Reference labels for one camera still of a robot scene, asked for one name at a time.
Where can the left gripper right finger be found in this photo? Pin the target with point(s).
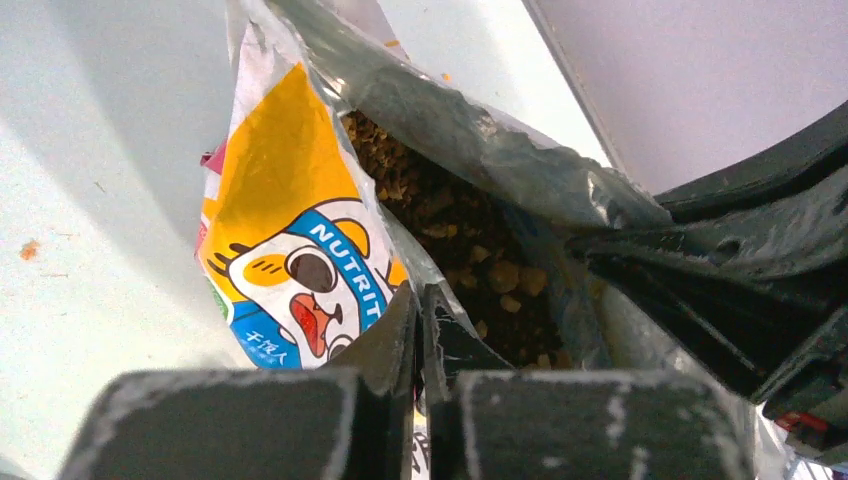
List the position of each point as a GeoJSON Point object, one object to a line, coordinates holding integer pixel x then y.
{"type": "Point", "coordinates": [490, 421]}

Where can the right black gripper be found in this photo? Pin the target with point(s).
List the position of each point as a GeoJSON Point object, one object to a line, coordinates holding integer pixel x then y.
{"type": "Point", "coordinates": [751, 279]}

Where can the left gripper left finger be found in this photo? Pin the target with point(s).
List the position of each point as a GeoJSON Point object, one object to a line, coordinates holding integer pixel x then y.
{"type": "Point", "coordinates": [349, 419]}

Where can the pet food bag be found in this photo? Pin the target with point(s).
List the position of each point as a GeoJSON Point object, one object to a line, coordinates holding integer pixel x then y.
{"type": "Point", "coordinates": [303, 259]}

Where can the brown kibble in bag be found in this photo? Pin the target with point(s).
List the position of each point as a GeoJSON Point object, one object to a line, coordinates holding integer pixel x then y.
{"type": "Point", "coordinates": [465, 233]}

